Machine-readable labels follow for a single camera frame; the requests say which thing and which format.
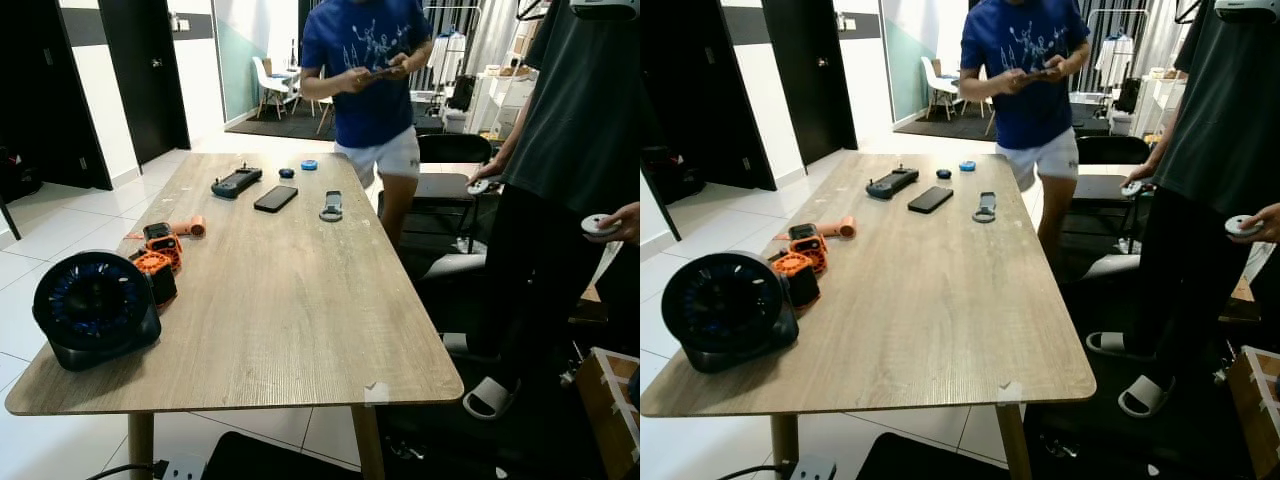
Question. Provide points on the black folding chair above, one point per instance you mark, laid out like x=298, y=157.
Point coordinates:
x=455, y=150
x=1110, y=152

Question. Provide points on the wooden table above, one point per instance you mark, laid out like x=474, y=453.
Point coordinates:
x=280, y=290
x=930, y=290

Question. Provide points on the dark floor rug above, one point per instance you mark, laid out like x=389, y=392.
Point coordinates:
x=260, y=125
x=925, y=125

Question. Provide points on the black door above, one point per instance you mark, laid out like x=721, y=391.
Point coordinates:
x=812, y=80
x=145, y=80

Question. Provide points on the orange black battery pack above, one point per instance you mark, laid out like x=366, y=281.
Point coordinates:
x=152, y=265
x=792, y=265

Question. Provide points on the grey chair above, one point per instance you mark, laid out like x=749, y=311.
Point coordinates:
x=1115, y=266
x=460, y=266

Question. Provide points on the black-clothed person right forearm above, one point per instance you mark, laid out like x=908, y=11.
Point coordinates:
x=1165, y=160
x=510, y=158

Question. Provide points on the black handheld remote controller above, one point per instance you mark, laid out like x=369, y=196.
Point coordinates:
x=237, y=182
x=892, y=183

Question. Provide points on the black-clothed person left hand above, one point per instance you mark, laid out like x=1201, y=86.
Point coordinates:
x=628, y=222
x=1268, y=224

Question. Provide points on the white power strip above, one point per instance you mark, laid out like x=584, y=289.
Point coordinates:
x=814, y=470
x=183, y=469

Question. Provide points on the black bag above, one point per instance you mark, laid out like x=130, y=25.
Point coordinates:
x=675, y=175
x=18, y=172

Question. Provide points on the white hanging garment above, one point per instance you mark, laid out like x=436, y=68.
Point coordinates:
x=448, y=55
x=1115, y=58

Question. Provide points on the blue-shirt person right hand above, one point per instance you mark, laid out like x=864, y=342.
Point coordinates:
x=362, y=80
x=1020, y=81

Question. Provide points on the blue-shirt person left forearm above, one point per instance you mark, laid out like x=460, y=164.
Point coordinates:
x=420, y=55
x=1078, y=56

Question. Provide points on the black round fan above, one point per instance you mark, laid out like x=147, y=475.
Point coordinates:
x=95, y=305
x=728, y=308

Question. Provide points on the cardboard box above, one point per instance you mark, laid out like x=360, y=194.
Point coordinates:
x=1258, y=420
x=612, y=420

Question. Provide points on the black smartphone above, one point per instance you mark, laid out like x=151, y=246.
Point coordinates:
x=930, y=200
x=276, y=199

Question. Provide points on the white handheld VR controller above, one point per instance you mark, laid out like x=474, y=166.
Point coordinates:
x=1240, y=226
x=1128, y=189
x=597, y=225
x=475, y=188

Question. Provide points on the person in black clothes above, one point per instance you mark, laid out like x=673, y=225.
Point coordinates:
x=1220, y=120
x=575, y=120

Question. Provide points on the person in blue shirt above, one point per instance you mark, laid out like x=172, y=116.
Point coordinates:
x=365, y=110
x=1025, y=110

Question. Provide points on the black-clothed person right hand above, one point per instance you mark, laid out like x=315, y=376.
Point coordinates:
x=492, y=181
x=1148, y=182

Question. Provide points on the white shelf unit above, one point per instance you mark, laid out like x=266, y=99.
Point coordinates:
x=500, y=100
x=1160, y=100

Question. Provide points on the blue-shirt person left hand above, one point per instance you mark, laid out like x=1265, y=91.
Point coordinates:
x=1057, y=67
x=399, y=66

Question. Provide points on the white plastic chair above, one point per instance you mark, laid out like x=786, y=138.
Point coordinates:
x=936, y=80
x=268, y=80

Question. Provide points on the black floor mat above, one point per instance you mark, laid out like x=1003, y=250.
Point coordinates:
x=285, y=460
x=930, y=460

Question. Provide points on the white VR headset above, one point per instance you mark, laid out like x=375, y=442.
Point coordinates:
x=1250, y=9
x=605, y=8

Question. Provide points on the blue-shirt person right forearm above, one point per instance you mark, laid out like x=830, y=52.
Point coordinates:
x=983, y=88
x=325, y=86

